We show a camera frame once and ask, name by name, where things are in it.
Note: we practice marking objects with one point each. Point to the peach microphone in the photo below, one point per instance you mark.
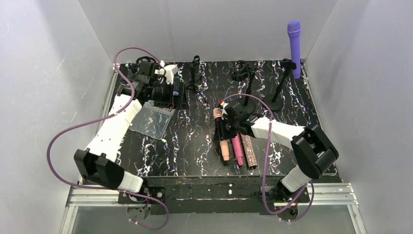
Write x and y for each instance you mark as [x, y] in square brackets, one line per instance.
[217, 114]

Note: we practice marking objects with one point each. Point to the purple microphone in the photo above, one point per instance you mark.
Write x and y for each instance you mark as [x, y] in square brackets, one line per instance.
[293, 31]

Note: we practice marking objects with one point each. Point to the black round-base shock-mount stand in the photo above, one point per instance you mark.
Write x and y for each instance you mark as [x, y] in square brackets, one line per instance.
[243, 72]

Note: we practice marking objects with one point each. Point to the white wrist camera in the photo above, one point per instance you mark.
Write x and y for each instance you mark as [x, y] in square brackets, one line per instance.
[167, 71]
[222, 105]

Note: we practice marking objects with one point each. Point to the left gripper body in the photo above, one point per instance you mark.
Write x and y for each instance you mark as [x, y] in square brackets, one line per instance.
[176, 95]

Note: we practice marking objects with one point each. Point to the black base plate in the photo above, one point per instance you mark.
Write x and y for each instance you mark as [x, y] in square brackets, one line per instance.
[207, 194]

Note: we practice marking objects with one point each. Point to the rhinestone glitter microphone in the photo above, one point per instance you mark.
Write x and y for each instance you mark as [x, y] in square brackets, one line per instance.
[249, 152]

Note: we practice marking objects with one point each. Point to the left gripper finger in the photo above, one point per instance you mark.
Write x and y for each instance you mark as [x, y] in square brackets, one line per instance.
[183, 102]
[176, 98]

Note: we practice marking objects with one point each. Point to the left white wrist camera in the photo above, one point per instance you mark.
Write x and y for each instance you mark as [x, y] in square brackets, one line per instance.
[167, 71]

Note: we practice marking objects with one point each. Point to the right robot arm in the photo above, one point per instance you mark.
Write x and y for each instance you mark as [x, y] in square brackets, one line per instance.
[313, 150]

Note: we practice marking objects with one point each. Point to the aluminium frame rail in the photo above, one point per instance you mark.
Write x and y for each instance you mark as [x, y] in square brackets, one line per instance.
[273, 204]

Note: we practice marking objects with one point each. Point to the tall black tripod stand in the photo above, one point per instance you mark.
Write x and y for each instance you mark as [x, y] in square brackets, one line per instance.
[193, 82]

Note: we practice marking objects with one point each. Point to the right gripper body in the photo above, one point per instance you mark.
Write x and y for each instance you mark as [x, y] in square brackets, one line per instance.
[224, 121]

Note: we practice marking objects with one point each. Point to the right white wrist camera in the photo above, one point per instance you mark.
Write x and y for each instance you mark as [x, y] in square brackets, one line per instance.
[222, 105]

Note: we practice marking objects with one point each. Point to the pink microphone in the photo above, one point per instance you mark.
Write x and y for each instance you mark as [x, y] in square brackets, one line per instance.
[236, 145]

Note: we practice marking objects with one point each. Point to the black round-base clip stand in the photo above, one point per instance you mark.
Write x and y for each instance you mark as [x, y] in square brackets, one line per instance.
[274, 101]

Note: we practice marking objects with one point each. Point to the clear plastic screw box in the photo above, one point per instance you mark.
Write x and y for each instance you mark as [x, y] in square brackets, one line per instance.
[152, 121]

